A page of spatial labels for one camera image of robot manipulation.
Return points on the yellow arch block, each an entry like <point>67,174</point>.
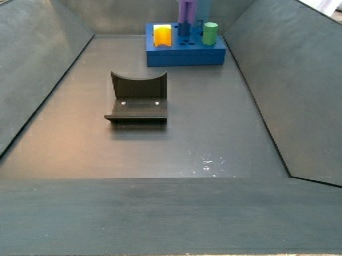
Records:
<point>162,35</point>

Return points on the green cylinder peg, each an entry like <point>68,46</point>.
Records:
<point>210,32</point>

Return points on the blue peg board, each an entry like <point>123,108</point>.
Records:
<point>186,52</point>

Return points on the dark blue cylinder peg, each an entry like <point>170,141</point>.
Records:
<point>183,29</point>

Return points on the black curved stand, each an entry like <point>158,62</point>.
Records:
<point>140,98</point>

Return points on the light blue rectangular peg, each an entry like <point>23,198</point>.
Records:
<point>202,12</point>

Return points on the purple three prong peg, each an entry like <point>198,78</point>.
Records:
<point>187,11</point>

